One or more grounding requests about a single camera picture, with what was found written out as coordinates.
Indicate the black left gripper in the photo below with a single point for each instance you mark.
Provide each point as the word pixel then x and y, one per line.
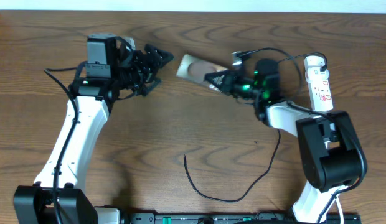
pixel 148 72

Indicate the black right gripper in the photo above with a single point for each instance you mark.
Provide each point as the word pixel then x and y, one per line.
pixel 228 86

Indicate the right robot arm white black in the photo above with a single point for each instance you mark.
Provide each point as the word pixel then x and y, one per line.
pixel 332 157

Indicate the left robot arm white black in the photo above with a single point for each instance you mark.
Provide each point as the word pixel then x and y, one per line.
pixel 58 193

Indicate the white USB charger plug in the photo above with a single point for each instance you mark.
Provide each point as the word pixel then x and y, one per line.
pixel 314 61

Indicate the white power strip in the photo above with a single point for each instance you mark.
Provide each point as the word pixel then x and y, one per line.
pixel 319 89

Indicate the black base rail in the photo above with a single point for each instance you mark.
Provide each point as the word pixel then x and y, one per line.
pixel 262 217

